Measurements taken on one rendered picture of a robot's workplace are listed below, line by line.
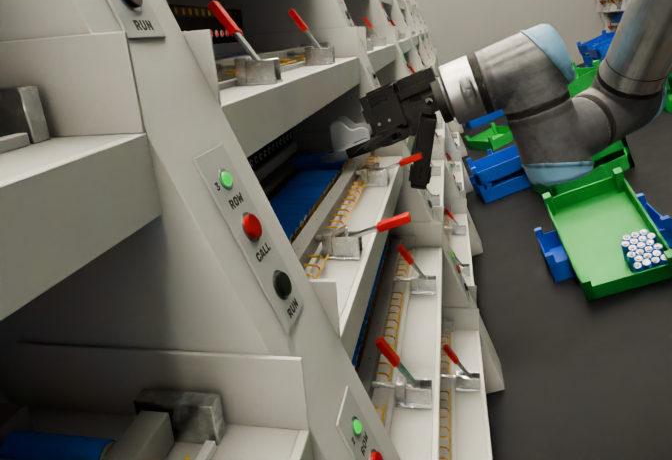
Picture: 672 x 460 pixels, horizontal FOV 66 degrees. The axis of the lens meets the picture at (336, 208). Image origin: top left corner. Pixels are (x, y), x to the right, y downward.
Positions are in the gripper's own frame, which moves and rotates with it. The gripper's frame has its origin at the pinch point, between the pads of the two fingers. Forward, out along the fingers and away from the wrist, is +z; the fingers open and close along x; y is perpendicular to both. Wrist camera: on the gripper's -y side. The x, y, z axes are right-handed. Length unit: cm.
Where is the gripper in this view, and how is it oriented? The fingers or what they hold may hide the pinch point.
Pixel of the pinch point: (331, 159)
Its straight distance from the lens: 83.5
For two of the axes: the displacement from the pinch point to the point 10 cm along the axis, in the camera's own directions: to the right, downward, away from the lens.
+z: -8.9, 3.3, 3.1
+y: -4.0, -8.9, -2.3
